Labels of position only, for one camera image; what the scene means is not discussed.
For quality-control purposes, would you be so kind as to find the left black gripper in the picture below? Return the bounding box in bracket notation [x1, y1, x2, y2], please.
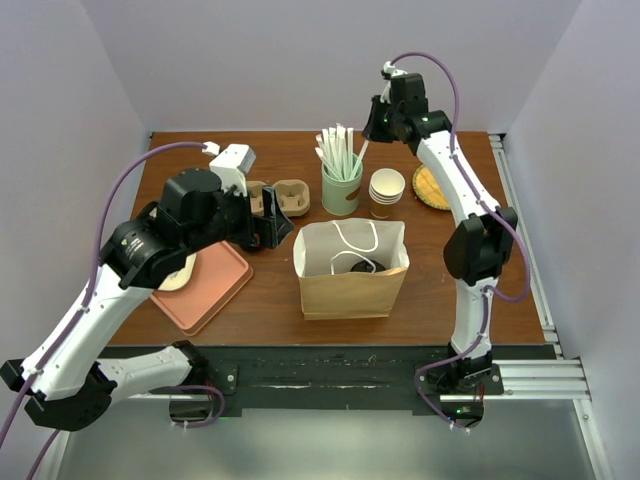
[185, 179, 294, 254]

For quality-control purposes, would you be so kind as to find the single straw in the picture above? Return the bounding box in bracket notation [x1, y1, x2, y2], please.
[350, 139, 369, 180]

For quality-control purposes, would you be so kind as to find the cardboard cup carrier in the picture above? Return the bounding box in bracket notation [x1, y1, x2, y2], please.
[247, 179, 310, 218]

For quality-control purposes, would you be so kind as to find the stack of paper cups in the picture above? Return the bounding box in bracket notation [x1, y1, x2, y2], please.
[369, 168, 406, 219]

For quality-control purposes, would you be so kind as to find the brown paper bag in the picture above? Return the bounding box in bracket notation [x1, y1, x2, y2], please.
[293, 218, 410, 320]

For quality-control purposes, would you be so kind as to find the black cup lid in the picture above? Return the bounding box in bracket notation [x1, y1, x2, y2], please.
[350, 260, 386, 273]

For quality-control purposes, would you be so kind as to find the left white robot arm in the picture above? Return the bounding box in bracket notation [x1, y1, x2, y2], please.
[1, 168, 294, 432]

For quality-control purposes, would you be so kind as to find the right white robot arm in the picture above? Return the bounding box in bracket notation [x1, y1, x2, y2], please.
[363, 65, 518, 393]

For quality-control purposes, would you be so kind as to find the wrapped straws bundle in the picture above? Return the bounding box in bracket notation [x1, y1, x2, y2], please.
[315, 123, 358, 182]

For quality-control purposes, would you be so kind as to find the green straw holder cup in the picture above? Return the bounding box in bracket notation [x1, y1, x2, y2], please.
[320, 154, 363, 216]

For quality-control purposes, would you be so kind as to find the yellow woven coaster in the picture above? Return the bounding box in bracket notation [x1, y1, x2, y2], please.
[412, 166, 450, 211]

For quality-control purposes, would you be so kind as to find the pink plastic tray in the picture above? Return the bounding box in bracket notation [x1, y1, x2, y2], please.
[151, 242, 253, 336]

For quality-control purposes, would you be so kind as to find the cream square bowl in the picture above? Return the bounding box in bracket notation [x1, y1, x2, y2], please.
[158, 253, 197, 292]

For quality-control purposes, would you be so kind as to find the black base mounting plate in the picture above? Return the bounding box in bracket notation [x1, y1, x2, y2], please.
[99, 343, 556, 419]

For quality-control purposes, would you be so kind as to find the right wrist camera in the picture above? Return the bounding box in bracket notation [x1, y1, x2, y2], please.
[380, 61, 407, 104]

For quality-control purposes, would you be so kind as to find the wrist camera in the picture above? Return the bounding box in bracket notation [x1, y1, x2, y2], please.
[380, 61, 407, 104]
[209, 144, 256, 197]

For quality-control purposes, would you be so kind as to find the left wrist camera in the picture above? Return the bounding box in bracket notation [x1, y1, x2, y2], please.
[209, 144, 256, 197]

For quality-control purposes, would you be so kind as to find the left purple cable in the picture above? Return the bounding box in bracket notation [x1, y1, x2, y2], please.
[0, 141, 221, 480]

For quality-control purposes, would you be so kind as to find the purple cable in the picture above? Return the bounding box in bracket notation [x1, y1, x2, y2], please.
[387, 52, 532, 436]
[0, 141, 221, 480]

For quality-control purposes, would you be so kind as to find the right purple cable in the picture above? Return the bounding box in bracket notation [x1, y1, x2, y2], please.
[387, 52, 532, 436]

